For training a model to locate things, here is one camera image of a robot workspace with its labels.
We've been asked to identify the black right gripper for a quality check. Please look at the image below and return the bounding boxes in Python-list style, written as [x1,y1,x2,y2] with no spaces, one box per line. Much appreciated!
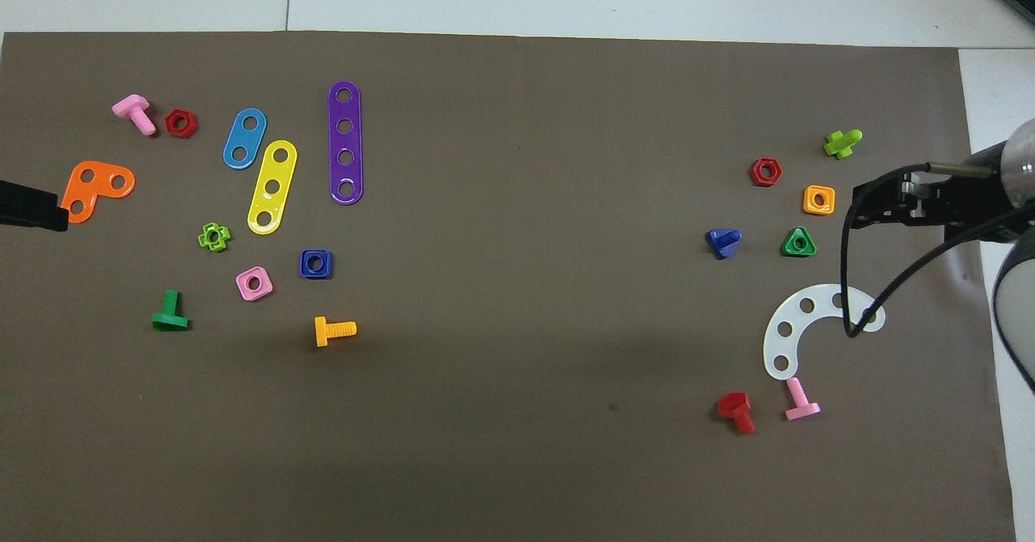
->
[851,144,1028,243]

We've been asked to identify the blue triangle head screw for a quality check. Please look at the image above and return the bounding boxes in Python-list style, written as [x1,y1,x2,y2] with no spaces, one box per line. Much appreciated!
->
[706,227,743,260]

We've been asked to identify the orange three hole plate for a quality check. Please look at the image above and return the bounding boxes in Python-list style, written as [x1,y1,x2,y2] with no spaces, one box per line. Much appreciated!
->
[61,160,137,225]

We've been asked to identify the lime green cross screw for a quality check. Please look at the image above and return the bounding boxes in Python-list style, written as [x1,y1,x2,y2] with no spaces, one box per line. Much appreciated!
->
[823,129,864,160]

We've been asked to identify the orange square nut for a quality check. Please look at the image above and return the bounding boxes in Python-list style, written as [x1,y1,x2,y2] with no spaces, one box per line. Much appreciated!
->
[802,184,837,217]

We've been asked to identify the green triangle nut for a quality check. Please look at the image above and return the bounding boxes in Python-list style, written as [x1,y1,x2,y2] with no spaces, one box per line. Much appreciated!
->
[781,226,817,258]

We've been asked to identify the pink plastic screw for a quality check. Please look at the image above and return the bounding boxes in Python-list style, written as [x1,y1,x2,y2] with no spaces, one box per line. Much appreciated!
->
[784,376,822,422]
[111,93,158,137]

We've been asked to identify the white curved hole plate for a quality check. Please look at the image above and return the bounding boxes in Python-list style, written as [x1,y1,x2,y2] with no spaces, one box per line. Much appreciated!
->
[763,283,887,382]

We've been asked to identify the green plastic screw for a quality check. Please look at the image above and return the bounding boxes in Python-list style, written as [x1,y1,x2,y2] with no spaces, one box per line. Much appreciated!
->
[151,289,192,332]

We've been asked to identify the blue two hole plate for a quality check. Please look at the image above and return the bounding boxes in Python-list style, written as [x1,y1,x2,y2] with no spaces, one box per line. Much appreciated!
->
[222,108,268,171]

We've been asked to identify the pink square nut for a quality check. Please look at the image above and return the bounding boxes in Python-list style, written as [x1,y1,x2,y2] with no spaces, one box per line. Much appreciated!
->
[235,266,274,303]

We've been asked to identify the yellow three hole plate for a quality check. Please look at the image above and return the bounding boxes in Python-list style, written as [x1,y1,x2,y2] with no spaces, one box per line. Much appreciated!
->
[247,139,298,236]

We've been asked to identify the red plastic screw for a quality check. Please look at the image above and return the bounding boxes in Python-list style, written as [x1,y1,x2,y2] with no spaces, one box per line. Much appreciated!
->
[716,392,757,436]

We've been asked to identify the orange plastic screw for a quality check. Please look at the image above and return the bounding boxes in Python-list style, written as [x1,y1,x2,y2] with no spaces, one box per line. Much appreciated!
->
[314,315,358,349]

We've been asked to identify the purple four hole plate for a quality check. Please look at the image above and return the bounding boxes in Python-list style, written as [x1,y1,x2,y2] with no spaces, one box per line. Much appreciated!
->
[327,81,365,205]

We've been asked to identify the brown paper mat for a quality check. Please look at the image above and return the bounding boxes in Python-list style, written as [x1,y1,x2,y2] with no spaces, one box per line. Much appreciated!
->
[0,31,1016,542]

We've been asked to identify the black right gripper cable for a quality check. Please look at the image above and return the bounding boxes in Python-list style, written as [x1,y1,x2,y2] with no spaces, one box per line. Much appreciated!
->
[839,166,1035,339]

